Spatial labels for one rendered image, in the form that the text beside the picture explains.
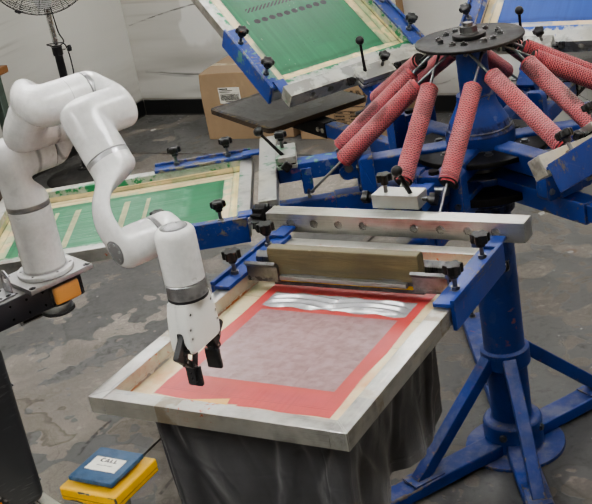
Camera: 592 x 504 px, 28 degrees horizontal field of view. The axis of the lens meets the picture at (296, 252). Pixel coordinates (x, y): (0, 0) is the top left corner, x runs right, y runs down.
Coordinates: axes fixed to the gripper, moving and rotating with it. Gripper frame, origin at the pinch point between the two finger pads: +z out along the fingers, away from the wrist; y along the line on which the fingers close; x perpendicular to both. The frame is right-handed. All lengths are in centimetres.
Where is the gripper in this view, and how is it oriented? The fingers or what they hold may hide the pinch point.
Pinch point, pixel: (204, 368)
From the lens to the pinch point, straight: 221.3
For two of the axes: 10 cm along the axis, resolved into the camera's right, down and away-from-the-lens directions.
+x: 8.6, 0.5, -5.0
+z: 1.7, 9.1, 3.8
